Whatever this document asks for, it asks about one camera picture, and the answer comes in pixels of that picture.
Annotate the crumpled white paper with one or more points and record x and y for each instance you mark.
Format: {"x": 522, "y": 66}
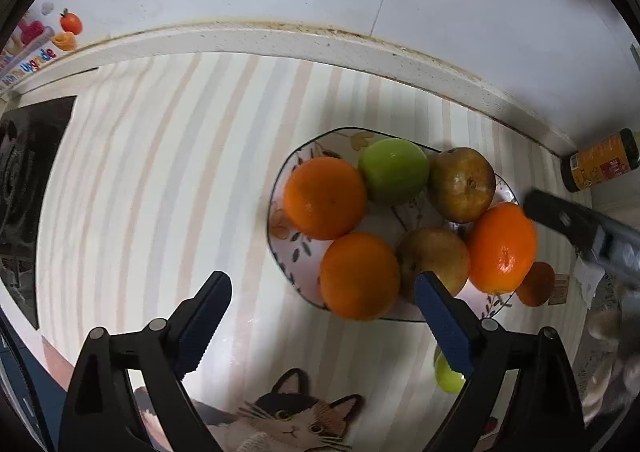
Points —
{"x": 588, "y": 276}

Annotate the blue kitchen cabinet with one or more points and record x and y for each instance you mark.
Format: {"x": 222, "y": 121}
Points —
{"x": 39, "y": 397}

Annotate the green apple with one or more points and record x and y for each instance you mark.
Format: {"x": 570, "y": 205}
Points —
{"x": 446, "y": 378}
{"x": 394, "y": 171}

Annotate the brownish apple front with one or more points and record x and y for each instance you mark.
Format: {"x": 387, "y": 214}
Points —
{"x": 432, "y": 249}

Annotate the white gloved hand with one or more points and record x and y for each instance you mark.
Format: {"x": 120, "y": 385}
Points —
{"x": 614, "y": 384}

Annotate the black gas stove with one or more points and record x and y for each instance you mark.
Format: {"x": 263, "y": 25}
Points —
{"x": 30, "y": 137}

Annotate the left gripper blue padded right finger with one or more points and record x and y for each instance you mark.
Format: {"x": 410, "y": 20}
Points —
{"x": 451, "y": 321}

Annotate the dark soy sauce bottle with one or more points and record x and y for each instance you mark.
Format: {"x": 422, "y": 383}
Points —
{"x": 612, "y": 157}

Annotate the small brown coaster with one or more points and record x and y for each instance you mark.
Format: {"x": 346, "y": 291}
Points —
{"x": 559, "y": 293}

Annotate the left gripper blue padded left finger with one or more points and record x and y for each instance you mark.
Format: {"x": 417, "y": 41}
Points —
{"x": 195, "y": 321}

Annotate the small dark orange fruit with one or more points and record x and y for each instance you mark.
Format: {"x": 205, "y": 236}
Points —
{"x": 537, "y": 286}

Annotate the colourful wall sticker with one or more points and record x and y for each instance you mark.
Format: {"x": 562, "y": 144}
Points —
{"x": 46, "y": 32}

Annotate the large orange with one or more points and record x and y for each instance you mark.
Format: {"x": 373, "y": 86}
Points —
{"x": 502, "y": 246}

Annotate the brownish apple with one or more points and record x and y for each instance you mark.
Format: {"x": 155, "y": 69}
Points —
{"x": 432, "y": 249}
{"x": 461, "y": 184}

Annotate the striped cat table cloth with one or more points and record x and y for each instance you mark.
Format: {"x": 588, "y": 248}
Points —
{"x": 164, "y": 175}

